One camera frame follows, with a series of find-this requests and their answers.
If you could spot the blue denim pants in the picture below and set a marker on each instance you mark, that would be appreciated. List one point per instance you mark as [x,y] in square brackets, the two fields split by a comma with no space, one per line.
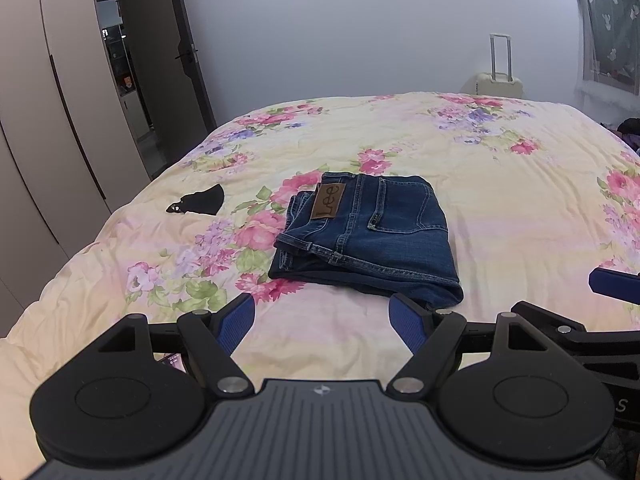
[390,230]

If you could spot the beige wardrobe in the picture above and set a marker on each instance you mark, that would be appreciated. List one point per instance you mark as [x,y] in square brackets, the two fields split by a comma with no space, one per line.
[40,110]

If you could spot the green patterned window curtain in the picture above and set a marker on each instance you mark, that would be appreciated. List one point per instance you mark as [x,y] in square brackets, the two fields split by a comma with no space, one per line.
[615,25]

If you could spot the pile of clothes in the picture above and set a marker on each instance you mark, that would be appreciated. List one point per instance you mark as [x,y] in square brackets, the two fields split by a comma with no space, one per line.
[631,132]

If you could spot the small black cloth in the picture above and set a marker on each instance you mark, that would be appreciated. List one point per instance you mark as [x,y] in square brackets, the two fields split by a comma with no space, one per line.
[202,202]

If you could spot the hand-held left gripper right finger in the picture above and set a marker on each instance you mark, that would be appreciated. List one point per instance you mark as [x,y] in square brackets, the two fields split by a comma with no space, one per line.
[407,322]

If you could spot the dark brown door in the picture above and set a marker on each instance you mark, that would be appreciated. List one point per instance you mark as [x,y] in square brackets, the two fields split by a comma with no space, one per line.
[165,60]

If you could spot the cream suitcase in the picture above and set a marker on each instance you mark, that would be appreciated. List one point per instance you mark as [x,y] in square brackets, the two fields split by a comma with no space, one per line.
[495,86]

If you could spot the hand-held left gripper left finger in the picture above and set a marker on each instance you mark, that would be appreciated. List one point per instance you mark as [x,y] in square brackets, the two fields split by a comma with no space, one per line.
[235,322]

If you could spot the bed with floral quilt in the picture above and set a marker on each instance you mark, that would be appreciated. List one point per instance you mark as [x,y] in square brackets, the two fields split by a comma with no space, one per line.
[450,160]

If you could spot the small dark device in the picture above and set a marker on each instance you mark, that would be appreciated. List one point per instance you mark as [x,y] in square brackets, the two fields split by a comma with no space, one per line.
[172,362]

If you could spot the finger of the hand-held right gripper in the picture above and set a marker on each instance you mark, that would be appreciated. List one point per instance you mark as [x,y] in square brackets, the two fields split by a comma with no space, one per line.
[615,285]
[600,344]

